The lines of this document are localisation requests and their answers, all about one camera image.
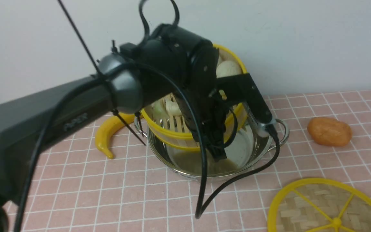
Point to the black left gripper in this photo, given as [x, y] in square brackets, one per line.
[190, 60]

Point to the yellow rimmed bamboo steamer basket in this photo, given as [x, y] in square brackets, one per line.
[163, 116]

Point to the yellow bamboo steamer lid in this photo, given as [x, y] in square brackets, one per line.
[319, 205]

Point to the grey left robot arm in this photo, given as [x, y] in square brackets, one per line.
[130, 78]

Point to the stainless steel pot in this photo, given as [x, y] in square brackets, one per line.
[245, 151]

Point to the white dumpling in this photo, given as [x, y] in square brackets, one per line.
[172, 108]

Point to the white pleated bun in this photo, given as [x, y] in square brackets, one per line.
[228, 68]

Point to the yellow plastic banana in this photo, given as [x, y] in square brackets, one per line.
[105, 133]

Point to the orange potato toy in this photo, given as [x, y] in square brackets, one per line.
[329, 131]

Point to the pink checked tablecloth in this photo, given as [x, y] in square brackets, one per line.
[77, 189]

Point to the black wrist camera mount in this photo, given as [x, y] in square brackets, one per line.
[242, 89]

